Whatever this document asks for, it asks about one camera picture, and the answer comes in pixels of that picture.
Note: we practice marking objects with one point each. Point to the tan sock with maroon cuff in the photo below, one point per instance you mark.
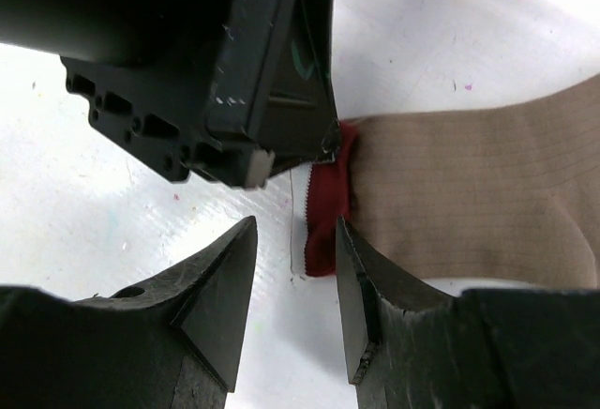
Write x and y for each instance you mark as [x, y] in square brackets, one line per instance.
[510, 193]

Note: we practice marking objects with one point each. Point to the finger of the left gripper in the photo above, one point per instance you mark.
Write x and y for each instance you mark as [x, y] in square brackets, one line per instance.
[294, 116]

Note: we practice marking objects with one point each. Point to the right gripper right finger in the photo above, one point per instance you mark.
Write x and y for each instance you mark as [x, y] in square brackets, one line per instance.
[410, 345]

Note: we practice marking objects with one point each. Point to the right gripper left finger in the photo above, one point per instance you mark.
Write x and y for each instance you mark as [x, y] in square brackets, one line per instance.
[171, 341]

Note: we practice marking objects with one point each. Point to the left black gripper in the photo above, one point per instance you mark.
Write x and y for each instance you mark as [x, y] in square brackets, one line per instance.
[173, 82]

